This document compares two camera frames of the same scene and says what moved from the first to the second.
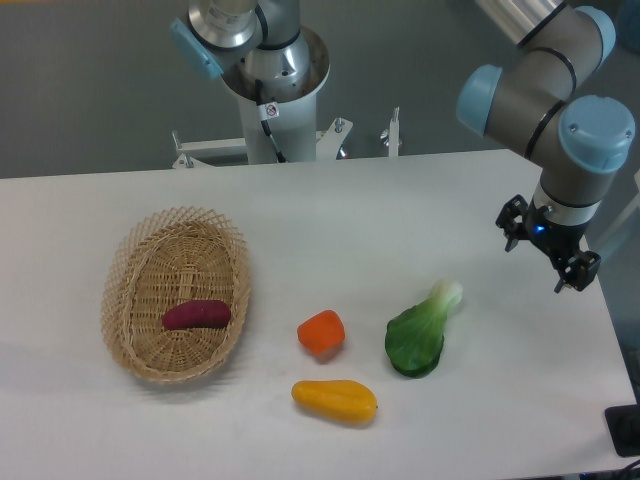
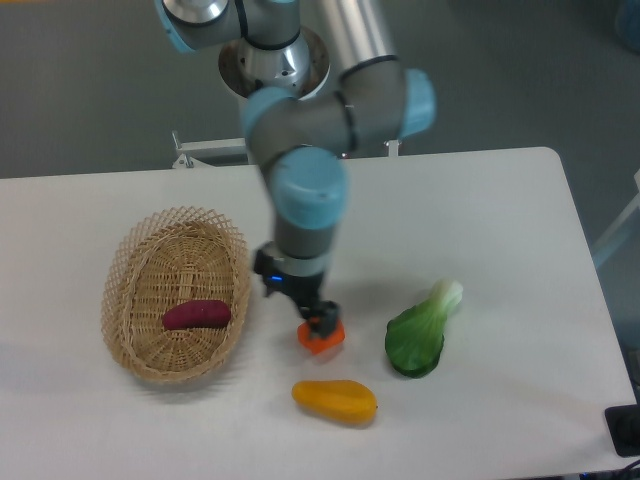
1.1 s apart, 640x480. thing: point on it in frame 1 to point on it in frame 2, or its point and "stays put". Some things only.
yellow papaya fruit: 341,400 stays put
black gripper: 561,242 to 303,289
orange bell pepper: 322,333 stays put
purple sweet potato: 207,313 stays put
